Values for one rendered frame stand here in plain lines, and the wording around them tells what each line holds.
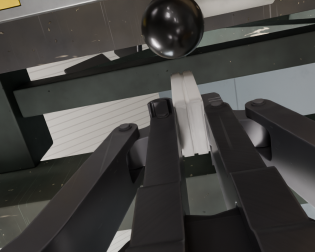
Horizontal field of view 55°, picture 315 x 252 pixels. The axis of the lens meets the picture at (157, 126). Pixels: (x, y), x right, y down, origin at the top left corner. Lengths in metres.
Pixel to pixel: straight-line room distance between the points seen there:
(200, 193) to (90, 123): 3.00
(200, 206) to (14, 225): 0.22
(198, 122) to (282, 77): 2.05
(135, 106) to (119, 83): 3.09
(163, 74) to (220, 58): 0.07
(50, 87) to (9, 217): 0.17
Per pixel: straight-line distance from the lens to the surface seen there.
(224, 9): 0.31
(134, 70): 0.39
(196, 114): 0.15
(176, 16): 0.17
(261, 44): 0.40
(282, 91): 2.22
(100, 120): 3.34
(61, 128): 3.24
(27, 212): 0.39
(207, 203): 0.35
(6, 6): 0.32
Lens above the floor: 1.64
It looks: 25 degrees down
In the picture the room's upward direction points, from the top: 113 degrees counter-clockwise
